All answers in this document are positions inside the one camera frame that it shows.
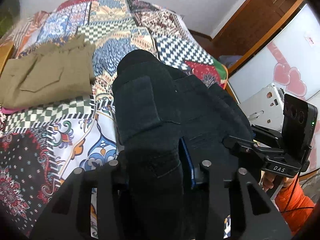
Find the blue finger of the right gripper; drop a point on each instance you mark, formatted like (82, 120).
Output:
(244, 150)

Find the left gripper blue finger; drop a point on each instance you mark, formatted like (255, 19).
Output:
(187, 166)

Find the black pants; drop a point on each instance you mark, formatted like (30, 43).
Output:
(157, 105)

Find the person's right hand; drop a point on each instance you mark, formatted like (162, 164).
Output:
(268, 179)

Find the orange jacket sleeve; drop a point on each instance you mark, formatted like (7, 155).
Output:
(294, 205)

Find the green pink fleece blanket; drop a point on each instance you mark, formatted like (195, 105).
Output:
(209, 74)

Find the white sliding wardrobe door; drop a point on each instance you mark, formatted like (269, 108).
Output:
(290, 61)

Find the wooden door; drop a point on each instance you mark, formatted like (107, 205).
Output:
(248, 25)

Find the colourful patchwork quilt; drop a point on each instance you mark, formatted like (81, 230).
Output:
(57, 110)

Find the folded khaki pants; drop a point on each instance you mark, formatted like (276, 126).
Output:
(48, 74)

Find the wooden board with cutouts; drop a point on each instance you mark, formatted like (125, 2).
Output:
(6, 50)

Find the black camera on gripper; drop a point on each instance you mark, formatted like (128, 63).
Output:
(299, 123)

